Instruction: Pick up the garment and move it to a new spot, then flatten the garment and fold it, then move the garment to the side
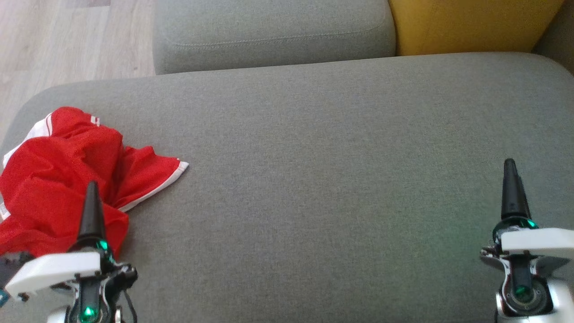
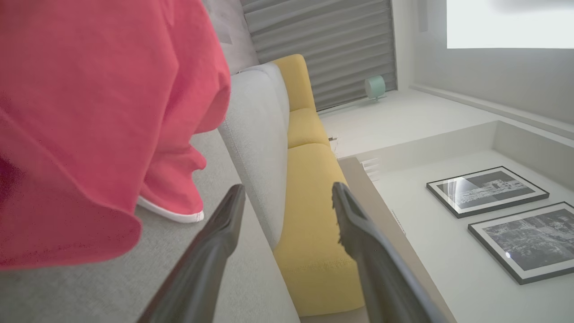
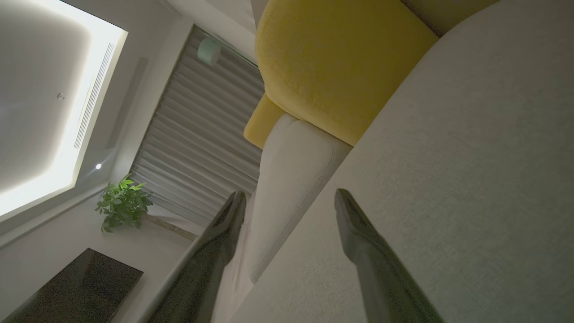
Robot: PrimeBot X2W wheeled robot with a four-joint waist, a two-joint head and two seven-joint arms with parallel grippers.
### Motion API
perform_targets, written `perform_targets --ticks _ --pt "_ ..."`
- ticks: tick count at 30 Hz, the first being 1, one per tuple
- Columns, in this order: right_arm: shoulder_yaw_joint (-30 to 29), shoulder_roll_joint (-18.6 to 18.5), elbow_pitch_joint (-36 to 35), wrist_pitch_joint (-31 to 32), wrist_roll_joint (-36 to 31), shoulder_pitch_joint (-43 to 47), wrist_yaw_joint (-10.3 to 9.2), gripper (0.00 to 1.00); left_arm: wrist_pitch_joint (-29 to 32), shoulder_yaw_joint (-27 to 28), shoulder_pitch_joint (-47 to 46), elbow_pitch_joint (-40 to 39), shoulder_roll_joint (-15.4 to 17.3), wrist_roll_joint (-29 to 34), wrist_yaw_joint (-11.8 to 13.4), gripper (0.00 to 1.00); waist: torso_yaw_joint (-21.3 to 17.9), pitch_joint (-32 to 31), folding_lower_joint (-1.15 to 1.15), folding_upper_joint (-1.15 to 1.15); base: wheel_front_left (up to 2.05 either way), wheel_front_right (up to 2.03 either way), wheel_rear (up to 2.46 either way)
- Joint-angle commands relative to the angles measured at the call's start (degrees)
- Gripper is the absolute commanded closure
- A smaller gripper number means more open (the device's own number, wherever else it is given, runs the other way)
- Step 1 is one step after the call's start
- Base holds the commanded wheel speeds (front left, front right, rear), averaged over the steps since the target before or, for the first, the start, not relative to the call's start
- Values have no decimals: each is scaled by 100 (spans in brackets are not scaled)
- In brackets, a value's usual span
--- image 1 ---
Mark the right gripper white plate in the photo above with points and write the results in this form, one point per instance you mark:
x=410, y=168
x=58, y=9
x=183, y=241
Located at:
x=538, y=244

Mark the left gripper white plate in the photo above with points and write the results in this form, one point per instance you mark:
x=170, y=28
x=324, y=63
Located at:
x=54, y=269

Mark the red shorts with white trim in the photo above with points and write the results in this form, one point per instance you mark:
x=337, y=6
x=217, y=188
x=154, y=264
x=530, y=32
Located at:
x=148, y=170

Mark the right robot arm silver white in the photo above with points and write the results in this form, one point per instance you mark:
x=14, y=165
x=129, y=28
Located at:
x=564, y=300

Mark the yellow sofa backrest cushion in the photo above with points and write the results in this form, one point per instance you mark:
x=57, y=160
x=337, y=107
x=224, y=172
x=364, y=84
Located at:
x=471, y=22

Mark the large grey sofa seat cushion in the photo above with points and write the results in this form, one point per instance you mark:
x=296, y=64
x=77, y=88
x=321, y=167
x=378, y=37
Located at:
x=314, y=202

